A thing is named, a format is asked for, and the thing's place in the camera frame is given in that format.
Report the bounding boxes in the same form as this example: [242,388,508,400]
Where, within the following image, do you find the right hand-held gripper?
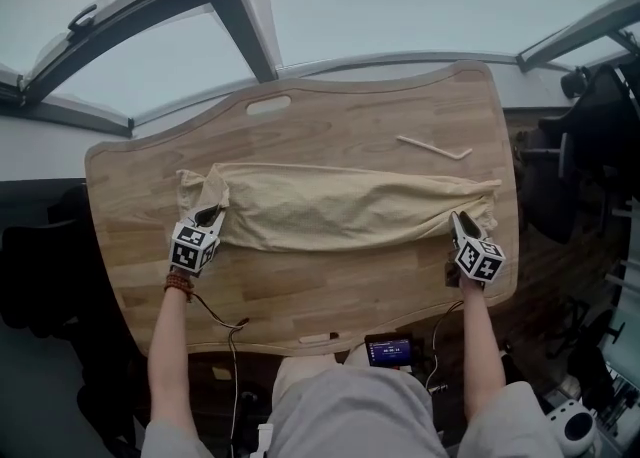
[449,210,508,282]

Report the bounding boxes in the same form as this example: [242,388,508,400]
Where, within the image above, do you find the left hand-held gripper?
[169,202,229,278]

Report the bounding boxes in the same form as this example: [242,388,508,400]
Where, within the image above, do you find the beige cloth garment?
[175,161,503,252]

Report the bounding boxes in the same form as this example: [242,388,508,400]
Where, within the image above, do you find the person's right forearm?
[457,280,506,420]

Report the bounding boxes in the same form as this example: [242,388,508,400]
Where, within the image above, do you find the person's left forearm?
[147,288,196,430]

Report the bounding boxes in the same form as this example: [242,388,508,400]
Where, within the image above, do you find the person's right hand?
[443,252,486,291]

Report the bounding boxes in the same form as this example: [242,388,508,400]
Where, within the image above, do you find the small blue-screen monitor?
[364,333,415,368]

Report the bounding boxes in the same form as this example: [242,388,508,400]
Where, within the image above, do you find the black mesh headrest office chair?
[514,63,640,245]

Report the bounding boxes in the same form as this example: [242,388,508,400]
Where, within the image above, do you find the black-framed hinged window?
[0,0,281,137]

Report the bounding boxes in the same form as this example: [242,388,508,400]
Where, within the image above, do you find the person's beige trousers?
[272,345,371,397]

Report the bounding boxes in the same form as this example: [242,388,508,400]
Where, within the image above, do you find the person's grey shirt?
[142,368,566,458]

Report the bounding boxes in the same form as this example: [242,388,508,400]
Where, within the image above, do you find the white dome-shaped device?
[547,399,599,455]

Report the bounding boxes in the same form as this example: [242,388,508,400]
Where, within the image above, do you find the grey-framed window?
[517,0,640,72]

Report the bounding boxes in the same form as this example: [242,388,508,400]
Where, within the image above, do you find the white hanging tag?
[257,423,275,458]

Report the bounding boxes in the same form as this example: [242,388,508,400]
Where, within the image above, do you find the wooden bead bracelet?
[163,273,195,302]

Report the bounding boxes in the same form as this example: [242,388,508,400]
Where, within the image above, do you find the thin gripper cable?
[424,299,465,395]
[192,290,251,447]

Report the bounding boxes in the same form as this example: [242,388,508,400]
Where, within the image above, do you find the black window handle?
[67,4,99,33]

